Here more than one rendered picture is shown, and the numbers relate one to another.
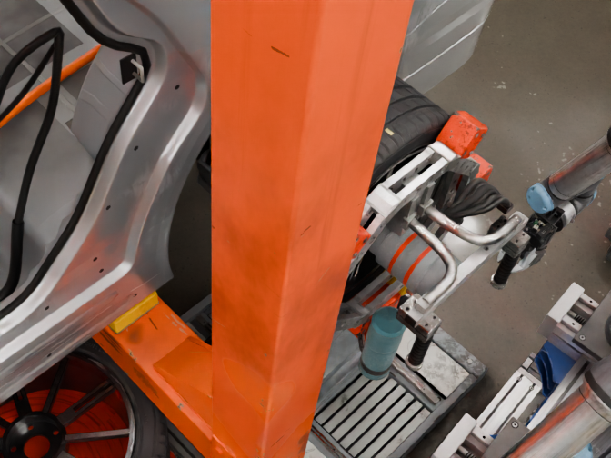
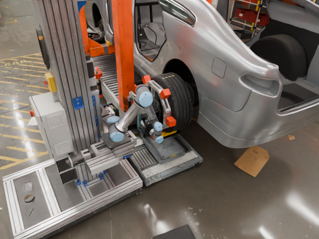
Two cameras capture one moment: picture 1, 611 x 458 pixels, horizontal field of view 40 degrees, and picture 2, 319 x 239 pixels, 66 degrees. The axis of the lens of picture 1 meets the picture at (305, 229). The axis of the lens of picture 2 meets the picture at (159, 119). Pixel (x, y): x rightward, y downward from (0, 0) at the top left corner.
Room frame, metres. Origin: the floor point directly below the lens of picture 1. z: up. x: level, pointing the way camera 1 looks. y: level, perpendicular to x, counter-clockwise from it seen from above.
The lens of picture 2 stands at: (2.10, -2.32, 2.37)
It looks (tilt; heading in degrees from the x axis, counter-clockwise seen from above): 37 degrees down; 111
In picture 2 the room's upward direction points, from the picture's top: 3 degrees clockwise
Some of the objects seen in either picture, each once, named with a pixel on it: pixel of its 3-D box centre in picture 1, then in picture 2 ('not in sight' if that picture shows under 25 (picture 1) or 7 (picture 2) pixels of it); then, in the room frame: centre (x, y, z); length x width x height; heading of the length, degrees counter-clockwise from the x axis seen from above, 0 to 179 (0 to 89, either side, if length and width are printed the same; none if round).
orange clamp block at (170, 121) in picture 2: (469, 174); (170, 121); (1.50, -0.41, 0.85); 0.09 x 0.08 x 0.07; 142
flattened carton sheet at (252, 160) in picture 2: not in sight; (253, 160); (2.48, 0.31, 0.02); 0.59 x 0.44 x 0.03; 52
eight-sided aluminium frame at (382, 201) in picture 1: (395, 240); (154, 106); (1.25, -0.23, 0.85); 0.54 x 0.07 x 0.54; 142
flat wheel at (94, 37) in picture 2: not in sight; (90, 41); (-1.43, 2.27, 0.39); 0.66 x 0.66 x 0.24
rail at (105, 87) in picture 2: not in sight; (100, 82); (-0.23, 0.83, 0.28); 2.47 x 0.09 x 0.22; 142
